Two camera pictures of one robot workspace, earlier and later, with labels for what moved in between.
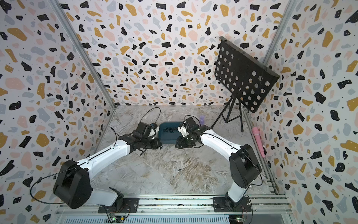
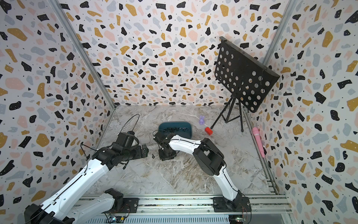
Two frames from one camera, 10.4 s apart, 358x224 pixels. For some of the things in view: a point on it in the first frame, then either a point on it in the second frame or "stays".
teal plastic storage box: (168, 133) stays
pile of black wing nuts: (170, 129) stays
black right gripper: (180, 144) -> (161, 158)
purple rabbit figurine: (202, 120) stays
